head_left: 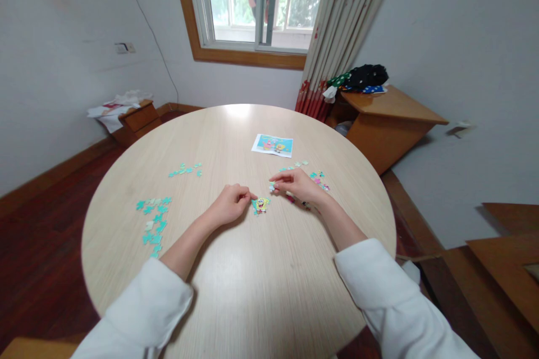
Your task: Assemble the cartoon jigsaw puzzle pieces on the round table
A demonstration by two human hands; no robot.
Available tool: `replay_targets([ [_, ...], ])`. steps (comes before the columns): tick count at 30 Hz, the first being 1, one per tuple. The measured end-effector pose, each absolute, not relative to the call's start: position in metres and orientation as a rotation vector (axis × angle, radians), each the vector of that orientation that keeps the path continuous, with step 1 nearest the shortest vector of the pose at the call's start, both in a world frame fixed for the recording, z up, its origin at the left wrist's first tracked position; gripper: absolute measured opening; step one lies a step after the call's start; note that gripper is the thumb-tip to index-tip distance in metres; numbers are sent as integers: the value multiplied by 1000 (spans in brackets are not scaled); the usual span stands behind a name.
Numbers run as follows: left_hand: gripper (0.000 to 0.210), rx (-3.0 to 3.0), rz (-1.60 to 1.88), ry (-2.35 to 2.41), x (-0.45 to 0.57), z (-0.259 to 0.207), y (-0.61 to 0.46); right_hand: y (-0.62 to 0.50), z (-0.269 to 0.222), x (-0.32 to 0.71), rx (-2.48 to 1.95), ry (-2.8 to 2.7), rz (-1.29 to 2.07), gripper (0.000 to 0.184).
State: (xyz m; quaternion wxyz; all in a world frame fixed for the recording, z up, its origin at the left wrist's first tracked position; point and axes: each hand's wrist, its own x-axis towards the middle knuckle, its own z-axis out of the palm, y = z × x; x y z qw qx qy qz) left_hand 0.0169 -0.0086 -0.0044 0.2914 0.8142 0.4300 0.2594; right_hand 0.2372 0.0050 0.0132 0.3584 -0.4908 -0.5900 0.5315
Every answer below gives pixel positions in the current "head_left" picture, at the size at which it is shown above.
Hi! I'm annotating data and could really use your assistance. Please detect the person's left index finger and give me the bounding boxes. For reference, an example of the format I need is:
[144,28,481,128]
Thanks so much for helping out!
[229,183,258,200]

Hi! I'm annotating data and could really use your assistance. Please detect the wooden cabinet with slanted top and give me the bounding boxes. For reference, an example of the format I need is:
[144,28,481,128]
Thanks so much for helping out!
[325,84,450,176]

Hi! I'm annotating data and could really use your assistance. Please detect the printed cartoon reference sheet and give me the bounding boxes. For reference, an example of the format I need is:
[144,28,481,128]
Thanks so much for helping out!
[251,133,294,159]

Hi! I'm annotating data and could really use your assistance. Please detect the thin wall cable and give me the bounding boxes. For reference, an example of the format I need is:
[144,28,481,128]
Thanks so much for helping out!
[116,0,181,104]

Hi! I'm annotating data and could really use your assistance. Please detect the large pile teal puzzle pieces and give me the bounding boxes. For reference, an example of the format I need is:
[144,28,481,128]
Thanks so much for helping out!
[135,196,173,259]

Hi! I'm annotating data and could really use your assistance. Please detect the person's right hand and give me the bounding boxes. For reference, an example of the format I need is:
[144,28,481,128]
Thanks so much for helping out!
[268,167,331,209]

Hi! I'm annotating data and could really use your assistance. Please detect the wooden-framed sliding window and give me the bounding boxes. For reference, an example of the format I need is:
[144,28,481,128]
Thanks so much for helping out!
[170,0,337,71]

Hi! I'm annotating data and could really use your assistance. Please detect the white wall fixture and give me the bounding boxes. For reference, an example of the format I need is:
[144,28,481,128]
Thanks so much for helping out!
[446,119,477,139]

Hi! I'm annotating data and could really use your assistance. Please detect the small wooden nightstand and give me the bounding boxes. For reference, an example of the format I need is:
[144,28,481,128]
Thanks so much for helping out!
[110,99,163,148]

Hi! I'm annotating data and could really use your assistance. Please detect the small cluster teal puzzle pieces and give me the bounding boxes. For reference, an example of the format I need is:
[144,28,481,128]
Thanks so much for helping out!
[168,162,204,178]

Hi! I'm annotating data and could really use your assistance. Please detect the assembled yellow cartoon puzzle section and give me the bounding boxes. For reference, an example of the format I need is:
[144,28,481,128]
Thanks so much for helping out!
[252,196,271,217]

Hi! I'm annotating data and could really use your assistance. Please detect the heap of polka-dot clothes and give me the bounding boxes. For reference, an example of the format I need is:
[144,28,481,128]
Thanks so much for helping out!
[322,64,390,104]

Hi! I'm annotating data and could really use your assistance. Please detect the person's right index finger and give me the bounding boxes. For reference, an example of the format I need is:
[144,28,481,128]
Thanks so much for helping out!
[268,169,299,182]

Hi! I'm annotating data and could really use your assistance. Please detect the pile of mixed-colour puzzle pieces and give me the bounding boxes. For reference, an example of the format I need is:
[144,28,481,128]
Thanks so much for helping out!
[277,159,332,211]

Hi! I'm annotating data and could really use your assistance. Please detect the person's right fingers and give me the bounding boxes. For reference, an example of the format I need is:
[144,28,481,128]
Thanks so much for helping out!
[286,192,314,208]

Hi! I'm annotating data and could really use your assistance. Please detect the cream curtain with red flowers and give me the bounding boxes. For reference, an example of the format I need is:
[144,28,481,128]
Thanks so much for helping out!
[294,0,399,123]

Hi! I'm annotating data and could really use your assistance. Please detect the person's left hand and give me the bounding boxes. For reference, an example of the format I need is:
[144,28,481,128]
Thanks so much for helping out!
[205,183,258,226]

